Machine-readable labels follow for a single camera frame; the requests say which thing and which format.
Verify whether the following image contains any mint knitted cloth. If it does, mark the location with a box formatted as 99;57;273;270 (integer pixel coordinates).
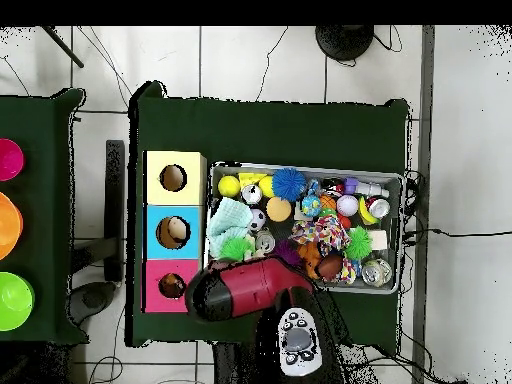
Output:
206;196;254;259

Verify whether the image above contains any globe print ball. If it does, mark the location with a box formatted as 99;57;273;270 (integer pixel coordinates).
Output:
300;194;323;218

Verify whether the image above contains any wooden box with three holes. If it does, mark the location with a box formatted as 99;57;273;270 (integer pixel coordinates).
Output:
142;150;208;314

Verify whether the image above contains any silver mesh bin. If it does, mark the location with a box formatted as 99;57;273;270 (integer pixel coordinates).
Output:
202;160;406;295

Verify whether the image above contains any blue spiky ball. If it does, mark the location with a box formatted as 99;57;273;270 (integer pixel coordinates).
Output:
271;167;308;203

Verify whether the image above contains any dark green table cloth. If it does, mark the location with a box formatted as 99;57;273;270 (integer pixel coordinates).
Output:
125;79;411;348
0;87;90;346

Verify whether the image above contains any small white baseball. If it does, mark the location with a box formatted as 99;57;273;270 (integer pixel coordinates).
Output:
336;194;360;218

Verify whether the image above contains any small brown football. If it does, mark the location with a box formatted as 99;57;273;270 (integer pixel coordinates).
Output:
318;254;344;280

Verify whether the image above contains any black upright panel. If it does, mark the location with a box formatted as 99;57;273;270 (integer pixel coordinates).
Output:
104;139;126;281

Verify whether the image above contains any grey black stand foot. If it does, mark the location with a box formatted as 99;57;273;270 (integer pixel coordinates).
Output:
65;280;118;326

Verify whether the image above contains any black round stand base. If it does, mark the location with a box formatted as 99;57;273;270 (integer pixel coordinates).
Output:
314;25;375;62

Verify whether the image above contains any orange bowl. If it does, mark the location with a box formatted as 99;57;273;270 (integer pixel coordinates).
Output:
0;191;24;261

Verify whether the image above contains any pink bowl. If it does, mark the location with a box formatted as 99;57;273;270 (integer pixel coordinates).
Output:
0;138;26;182

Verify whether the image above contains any thin black rod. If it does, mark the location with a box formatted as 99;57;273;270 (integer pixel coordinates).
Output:
41;25;85;69

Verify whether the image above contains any green bowl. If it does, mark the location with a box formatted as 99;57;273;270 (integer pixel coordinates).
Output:
0;271;36;332

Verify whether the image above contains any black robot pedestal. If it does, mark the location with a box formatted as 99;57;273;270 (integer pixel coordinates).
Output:
211;341;281;384

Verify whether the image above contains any black power cable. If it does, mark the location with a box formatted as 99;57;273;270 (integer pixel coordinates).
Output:
403;227;512;241

